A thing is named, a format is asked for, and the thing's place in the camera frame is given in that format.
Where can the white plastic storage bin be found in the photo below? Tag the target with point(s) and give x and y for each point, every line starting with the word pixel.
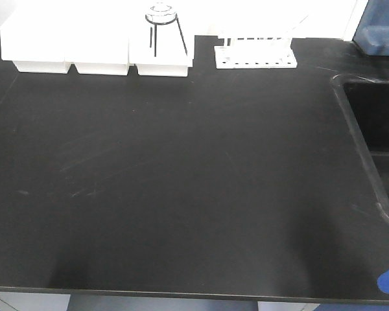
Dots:
pixel 34 42
pixel 98 49
pixel 163 50

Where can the white test tube rack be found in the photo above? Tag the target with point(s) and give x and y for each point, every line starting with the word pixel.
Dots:
pixel 255 50

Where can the black lab sink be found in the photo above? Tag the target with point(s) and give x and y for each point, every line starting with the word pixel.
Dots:
pixel 365 104

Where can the blue pegboard drying rack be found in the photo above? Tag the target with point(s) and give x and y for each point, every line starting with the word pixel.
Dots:
pixel 372 34

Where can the black wire tripod stand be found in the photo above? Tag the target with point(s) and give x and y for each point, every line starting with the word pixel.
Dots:
pixel 164 36

